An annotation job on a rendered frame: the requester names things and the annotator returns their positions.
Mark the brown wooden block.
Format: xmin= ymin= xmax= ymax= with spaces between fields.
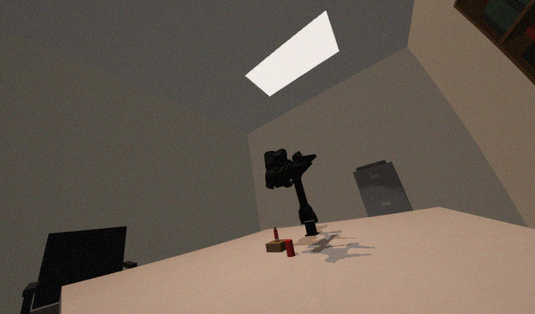
xmin=265 ymin=239 xmax=287 ymax=252

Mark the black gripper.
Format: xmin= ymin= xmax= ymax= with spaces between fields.
xmin=274 ymin=151 xmax=317 ymax=188

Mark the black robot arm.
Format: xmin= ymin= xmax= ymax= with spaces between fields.
xmin=264 ymin=149 xmax=319 ymax=236

